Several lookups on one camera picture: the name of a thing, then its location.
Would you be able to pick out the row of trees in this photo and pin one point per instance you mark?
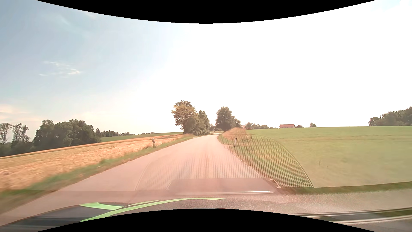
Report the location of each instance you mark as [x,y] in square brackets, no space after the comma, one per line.
[257,126]

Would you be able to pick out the large roadside tree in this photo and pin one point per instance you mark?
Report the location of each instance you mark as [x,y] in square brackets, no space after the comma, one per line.
[190,119]

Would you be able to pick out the grey asphalt road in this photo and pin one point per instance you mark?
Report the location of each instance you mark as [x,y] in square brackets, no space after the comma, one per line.
[196,161]

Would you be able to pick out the golden grain field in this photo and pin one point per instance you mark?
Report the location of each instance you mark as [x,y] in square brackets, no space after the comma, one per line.
[64,159]

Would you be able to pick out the grass verge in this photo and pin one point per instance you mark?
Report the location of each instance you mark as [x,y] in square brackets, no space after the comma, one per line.
[96,167]

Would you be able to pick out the red roofed building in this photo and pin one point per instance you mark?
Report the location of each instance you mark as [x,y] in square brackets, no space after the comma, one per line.
[287,126]

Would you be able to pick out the group of trees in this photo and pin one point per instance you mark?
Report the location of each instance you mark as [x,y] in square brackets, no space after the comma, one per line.
[54,133]

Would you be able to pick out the dark green tree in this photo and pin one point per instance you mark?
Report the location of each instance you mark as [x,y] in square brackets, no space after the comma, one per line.
[225,119]

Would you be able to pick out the wood of trees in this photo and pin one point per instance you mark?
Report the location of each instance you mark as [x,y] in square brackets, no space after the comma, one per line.
[392,118]

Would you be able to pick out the green field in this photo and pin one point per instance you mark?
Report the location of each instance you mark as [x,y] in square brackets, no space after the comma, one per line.
[138,136]

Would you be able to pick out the green meadow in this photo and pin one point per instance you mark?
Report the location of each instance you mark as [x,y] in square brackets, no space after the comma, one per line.
[338,154]

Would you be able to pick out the small tree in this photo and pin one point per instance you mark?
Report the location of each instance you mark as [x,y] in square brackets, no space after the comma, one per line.
[312,125]

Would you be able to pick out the car's own bonnet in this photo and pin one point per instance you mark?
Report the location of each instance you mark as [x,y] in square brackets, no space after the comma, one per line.
[206,206]

